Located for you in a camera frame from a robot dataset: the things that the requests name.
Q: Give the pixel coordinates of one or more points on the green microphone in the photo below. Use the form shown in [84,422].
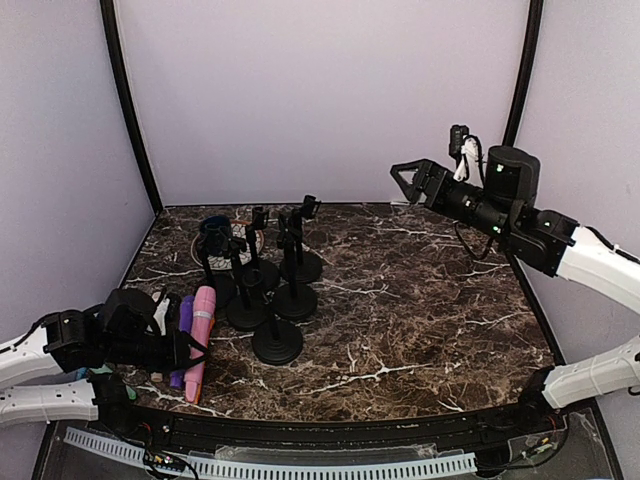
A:
[105,369]

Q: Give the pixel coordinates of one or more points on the white slotted cable duct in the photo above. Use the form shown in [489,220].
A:
[203,467]

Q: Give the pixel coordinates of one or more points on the floral patterned saucer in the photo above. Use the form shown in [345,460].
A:
[220,263]

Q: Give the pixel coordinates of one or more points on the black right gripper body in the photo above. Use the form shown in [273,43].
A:
[441,199]

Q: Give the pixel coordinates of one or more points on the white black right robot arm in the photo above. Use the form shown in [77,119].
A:
[548,241]

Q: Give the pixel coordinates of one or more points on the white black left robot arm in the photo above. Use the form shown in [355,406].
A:
[52,372]

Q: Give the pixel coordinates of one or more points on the black stand of beige microphone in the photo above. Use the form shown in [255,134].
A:
[309,265]

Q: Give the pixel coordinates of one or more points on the black stand of orange microphone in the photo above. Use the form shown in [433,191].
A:
[295,301]

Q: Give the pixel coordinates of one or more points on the orange microphone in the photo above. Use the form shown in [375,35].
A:
[201,375]

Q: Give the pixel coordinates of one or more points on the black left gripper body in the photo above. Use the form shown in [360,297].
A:
[174,357]

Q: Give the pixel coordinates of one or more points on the black stand of pink microphone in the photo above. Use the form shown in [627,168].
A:
[275,342]

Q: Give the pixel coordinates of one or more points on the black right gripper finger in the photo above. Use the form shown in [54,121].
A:
[409,182]
[412,166]

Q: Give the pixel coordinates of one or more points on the black left corner post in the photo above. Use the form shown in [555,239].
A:
[126,101]

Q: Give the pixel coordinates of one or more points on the black stand of blue microphone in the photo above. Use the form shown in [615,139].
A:
[254,238]

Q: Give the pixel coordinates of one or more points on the pink microphone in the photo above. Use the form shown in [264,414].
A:
[203,310]

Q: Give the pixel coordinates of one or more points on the black right corner post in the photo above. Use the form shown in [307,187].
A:
[525,70]

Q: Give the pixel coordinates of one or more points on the black stand of green microphone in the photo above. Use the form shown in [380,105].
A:
[223,284]

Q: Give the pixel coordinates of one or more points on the black stand of purple microphone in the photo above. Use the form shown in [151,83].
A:
[247,312]

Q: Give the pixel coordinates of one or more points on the dark blue mug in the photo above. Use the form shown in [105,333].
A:
[214,231]

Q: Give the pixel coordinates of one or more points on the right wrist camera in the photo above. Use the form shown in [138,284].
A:
[457,134]

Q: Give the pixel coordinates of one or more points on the black corner post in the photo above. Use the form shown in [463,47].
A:
[525,70]
[126,101]

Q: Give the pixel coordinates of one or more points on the black front rail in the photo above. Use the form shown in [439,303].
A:
[483,430]

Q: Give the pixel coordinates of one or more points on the purple microphone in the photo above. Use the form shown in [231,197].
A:
[185,325]

